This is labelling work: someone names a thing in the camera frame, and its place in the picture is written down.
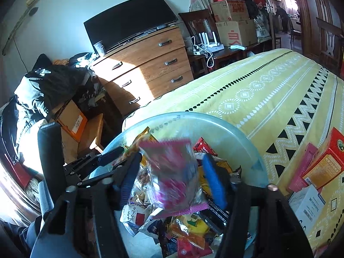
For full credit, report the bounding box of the open cardboard box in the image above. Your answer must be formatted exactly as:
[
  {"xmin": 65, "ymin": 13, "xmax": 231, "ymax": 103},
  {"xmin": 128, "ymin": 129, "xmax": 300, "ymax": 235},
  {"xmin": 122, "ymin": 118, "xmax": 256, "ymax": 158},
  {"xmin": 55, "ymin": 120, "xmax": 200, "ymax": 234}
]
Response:
[{"xmin": 60, "ymin": 113, "xmax": 105, "ymax": 164}]

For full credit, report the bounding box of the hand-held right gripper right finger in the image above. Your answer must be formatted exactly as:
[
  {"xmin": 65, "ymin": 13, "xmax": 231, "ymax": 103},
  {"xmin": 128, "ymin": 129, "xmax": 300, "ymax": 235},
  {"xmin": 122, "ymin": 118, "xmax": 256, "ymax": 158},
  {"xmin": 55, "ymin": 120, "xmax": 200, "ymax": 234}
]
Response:
[{"xmin": 202, "ymin": 153, "xmax": 315, "ymax": 258}]

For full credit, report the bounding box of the black flat television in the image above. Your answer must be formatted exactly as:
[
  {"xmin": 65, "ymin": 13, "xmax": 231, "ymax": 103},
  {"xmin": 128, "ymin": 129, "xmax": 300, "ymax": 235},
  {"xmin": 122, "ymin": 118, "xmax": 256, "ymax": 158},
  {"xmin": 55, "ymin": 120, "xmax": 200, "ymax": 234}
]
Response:
[{"xmin": 83, "ymin": 0, "xmax": 179, "ymax": 55}]

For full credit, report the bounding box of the brown cardboard box red print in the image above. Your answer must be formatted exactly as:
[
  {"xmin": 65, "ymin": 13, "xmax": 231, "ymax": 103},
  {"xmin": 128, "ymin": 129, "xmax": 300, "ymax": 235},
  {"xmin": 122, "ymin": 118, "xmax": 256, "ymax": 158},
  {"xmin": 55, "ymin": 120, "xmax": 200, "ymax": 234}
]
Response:
[{"xmin": 215, "ymin": 19, "xmax": 258, "ymax": 47}]

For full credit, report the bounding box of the dark wooden chair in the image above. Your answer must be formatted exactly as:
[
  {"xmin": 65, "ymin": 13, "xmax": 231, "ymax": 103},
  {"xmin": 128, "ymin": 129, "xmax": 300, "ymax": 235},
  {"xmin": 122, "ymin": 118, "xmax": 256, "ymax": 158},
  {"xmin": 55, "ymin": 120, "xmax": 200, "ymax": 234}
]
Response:
[{"xmin": 179, "ymin": 9, "xmax": 219, "ymax": 49}]

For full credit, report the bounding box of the red orange upright box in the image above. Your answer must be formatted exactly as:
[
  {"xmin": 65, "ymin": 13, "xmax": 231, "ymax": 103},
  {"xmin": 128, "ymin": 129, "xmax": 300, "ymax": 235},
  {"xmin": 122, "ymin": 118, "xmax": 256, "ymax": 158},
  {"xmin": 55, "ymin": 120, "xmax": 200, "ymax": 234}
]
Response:
[{"xmin": 301, "ymin": 127, "xmax": 344, "ymax": 190}]

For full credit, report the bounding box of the wall cable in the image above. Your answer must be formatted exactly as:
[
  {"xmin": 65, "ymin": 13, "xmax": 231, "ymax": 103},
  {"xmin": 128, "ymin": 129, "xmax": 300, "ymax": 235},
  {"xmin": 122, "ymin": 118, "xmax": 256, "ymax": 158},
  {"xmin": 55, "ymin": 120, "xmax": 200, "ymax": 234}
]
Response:
[{"xmin": 12, "ymin": 39, "xmax": 30, "ymax": 73}]

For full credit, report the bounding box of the red book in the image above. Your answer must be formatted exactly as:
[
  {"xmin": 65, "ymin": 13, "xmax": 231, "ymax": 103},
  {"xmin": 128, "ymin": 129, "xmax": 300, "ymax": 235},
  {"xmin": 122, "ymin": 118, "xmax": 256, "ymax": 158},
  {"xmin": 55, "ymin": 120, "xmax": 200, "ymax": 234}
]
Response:
[{"xmin": 11, "ymin": 161, "xmax": 32, "ymax": 188}]

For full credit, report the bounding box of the white cable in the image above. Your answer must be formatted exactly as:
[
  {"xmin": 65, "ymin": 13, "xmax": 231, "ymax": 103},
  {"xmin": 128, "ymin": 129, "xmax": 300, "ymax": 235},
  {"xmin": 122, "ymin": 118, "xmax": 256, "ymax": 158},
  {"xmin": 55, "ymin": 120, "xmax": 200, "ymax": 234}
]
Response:
[{"xmin": 204, "ymin": 51, "xmax": 216, "ymax": 70}]

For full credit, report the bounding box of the wooden dresser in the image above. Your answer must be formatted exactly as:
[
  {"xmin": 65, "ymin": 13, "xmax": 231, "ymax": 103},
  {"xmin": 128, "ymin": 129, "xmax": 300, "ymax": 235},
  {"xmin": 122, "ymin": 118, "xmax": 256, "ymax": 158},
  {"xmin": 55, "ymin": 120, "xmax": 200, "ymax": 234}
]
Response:
[{"xmin": 90, "ymin": 25, "xmax": 194, "ymax": 119}]

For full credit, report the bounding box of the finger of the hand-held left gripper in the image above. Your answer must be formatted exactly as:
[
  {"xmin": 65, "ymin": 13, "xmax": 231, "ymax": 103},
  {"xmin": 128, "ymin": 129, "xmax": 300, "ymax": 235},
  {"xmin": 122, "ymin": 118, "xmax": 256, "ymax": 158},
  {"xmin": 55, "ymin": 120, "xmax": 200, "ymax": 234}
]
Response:
[
  {"xmin": 64, "ymin": 146, "xmax": 124, "ymax": 176},
  {"xmin": 77, "ymin": 161, "xmax": 129, "ymax": 187}
]

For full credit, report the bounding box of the pink snack packet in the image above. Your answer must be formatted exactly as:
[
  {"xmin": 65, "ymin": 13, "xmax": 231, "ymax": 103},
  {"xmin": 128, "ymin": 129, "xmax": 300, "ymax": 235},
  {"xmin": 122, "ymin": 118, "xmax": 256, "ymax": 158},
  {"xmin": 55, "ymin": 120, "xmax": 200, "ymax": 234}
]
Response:
[{"xmin": 138, "ymin": 138, "xmax": 209, "ymax": 218}]

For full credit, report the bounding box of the heap of assorted snacks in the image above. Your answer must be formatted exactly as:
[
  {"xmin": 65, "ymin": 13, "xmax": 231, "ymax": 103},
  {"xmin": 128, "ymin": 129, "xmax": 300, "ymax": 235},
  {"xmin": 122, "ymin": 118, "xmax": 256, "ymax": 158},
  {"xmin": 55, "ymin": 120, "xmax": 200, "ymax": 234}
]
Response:
[{"xmin": 113, "ymin": 127, "xmax": 258, "ymax": 258}]

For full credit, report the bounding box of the orange cardboard box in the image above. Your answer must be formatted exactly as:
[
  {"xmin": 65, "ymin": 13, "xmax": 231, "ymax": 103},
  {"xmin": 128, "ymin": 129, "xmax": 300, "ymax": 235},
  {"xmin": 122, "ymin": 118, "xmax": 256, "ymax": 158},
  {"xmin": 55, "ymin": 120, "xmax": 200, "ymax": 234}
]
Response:
[{"xmin": 55, "ymin": 101, "xmax": 88, "ymax": 143}]

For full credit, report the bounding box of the white router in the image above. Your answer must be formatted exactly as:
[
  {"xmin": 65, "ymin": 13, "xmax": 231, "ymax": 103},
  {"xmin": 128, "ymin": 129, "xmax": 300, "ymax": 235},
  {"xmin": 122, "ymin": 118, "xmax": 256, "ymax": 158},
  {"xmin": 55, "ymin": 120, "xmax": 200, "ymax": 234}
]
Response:
[{"xmin": 197, "ymin": 31, "xmax": 225, "ymax": 53}]

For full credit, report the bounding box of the pile of dark clothes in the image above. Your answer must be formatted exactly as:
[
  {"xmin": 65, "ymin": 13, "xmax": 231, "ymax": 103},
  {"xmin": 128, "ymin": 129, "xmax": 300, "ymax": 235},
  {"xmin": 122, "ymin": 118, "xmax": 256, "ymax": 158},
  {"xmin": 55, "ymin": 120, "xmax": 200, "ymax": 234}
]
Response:
[{"xmin": 0, "ymin": 54, "xmax": 104, "ymax": 154}]

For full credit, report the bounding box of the patterned paper cup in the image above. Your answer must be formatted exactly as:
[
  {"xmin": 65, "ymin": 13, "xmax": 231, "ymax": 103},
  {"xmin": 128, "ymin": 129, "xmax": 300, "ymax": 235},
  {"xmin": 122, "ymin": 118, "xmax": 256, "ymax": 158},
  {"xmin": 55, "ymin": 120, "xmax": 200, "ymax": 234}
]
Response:
[{"xmin": 94, "ymin": 41, "xmax": 106, "ymax": 57}]

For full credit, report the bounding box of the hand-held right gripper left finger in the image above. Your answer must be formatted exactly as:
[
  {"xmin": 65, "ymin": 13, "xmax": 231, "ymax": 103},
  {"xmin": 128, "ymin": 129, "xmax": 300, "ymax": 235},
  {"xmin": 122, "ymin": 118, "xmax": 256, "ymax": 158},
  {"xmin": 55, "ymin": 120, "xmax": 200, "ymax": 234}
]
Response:
[{"xmin": 29, "ymin": 152, "xmax": 143, "ymax": 258}]

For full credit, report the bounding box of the white cardboard box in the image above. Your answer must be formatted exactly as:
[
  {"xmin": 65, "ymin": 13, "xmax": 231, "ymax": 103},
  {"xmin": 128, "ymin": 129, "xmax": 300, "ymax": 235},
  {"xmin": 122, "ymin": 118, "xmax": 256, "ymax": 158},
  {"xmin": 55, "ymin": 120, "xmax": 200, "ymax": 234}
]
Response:
[{"xmin": 289, "ymin": 184, "xmax": 339, "ymax": 234}]

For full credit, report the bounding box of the wooden wardrobe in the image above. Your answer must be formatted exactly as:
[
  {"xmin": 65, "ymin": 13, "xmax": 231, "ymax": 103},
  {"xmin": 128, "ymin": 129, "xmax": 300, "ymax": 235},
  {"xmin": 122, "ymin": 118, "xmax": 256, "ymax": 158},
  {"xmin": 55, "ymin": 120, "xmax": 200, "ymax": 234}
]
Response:
[{"xmin": 292, "ymin": 0, "xmax": 344, "ymax": 60}]

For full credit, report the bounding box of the black jacket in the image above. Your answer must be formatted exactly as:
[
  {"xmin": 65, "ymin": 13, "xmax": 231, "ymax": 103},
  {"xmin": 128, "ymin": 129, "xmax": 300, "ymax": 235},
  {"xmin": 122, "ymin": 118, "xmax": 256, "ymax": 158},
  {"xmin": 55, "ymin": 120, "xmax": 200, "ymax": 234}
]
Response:
[{"xmin": 236, "ymin": 0, "xmax": 260, "ymax": 19}]

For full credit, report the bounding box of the white power strip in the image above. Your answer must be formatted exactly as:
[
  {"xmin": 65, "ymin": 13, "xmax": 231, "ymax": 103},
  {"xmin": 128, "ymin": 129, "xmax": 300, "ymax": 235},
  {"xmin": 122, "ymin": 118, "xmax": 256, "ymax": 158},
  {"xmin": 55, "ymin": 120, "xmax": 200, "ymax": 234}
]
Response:
[{"xmin": 187, "ymin": 46, "xmax": 207, "ymax": 56}]

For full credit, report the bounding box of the pale blue plastic basin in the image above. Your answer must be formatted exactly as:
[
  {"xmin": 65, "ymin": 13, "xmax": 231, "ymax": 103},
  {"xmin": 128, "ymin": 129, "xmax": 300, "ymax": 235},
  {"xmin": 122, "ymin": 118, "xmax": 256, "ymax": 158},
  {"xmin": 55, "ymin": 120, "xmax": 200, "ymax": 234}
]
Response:
[{"xmin": 89, "ymin": 111, "xmax": 269, "ymax": 258}]

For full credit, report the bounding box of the dark wooden desk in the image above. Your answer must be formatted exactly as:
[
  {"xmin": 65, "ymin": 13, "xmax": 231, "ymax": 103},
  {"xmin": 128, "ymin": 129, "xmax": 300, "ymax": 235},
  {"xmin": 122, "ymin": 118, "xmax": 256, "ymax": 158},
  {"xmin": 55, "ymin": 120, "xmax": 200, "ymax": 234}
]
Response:
[{"xmin": 188, "ymin": 40, "xmax": 273, "ymax": 74}]

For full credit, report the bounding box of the carved wooden chair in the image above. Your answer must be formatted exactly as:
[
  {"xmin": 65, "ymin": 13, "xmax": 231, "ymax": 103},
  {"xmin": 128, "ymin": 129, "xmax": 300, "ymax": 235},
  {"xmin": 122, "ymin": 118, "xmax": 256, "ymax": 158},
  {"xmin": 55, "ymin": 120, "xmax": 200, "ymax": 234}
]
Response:
[{"xmin": 316, "ymin": 17, "xmax": 344, "ymax": 69}]

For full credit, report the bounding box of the printed woven bag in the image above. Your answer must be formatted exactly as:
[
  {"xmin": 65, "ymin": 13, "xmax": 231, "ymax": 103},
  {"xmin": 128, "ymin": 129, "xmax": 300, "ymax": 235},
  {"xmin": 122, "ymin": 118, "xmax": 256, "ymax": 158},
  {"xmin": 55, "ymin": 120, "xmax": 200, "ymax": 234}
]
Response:
[{"xmin": 254, "ymin": 11, "xmax": 272, "ymax": 43}]

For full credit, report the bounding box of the flat red box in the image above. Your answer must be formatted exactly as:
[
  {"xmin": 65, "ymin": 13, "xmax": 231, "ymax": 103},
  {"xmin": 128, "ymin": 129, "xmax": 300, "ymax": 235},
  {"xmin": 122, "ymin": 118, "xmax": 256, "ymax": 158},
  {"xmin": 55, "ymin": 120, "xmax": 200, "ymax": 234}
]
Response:
[{"xmin": 287, "ymin": 142, "xmax": 319, "ymax": 194}]

